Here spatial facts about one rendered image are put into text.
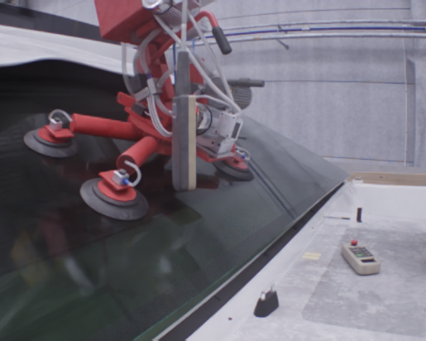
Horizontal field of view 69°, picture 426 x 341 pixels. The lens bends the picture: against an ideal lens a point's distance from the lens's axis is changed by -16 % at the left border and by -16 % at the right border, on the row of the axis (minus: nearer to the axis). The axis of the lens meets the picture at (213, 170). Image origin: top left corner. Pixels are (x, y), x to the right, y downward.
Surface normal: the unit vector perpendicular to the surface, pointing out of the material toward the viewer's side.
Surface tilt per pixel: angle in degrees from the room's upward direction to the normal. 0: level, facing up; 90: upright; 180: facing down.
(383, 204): 90
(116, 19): 90
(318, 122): 90
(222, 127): 82
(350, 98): 90
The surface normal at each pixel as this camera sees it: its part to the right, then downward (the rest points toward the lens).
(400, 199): -0.48, 0.12
